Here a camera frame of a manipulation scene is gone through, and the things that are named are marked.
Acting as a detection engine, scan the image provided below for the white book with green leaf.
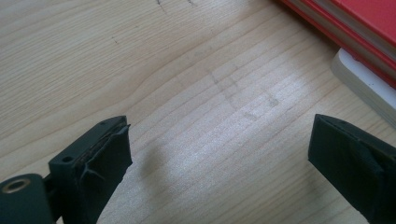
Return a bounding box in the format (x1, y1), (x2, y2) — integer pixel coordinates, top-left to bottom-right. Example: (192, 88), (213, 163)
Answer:
(330, 47), (396, 130)

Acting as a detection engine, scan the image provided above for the red illustrated book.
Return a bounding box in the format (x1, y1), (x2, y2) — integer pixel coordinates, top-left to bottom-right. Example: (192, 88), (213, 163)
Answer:
(306, 0), (396, 63)
(278, 0), (396, 90)

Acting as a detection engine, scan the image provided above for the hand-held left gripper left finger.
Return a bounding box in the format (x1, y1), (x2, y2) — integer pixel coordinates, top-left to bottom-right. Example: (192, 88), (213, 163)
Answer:
(48, 115), (134, 224)

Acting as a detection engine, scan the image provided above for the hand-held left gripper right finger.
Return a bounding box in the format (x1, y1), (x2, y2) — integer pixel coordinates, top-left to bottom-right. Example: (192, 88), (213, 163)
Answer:
(307, 113), (396, 224)

